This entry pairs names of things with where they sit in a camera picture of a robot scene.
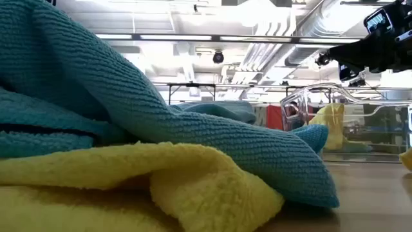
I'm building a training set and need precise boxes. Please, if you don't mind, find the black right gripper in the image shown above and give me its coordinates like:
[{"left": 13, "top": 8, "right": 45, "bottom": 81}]
[{"left": 328, "top": 0, "right": 412, "bottom": 87}]

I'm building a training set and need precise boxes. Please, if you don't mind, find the clear plastic bin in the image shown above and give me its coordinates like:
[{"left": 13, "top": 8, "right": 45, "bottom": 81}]
[{"left": 279, "top": 82, "right": 412, "bottom": 164}]

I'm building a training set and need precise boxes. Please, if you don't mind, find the orange red cloth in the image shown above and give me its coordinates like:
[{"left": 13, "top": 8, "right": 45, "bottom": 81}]
[{"left": 266, "top": 104, "right": 285, "bottom": 131}]

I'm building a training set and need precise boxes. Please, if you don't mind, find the leaf patterned curtain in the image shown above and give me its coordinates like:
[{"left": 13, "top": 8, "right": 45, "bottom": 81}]
[{"left": 254, "top": 106, "right": 268, "bottom": 127}]

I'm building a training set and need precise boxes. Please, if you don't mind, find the overhead light bar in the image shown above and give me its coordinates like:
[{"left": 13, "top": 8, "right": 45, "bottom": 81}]
[{"left": 93, "top": 32, "right": 364, "bottom": 45}]

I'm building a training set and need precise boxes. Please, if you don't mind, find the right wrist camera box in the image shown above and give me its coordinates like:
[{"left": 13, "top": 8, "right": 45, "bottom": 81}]
[{"left": 363, "top": 8, "right": 394, "bottom": 35}]

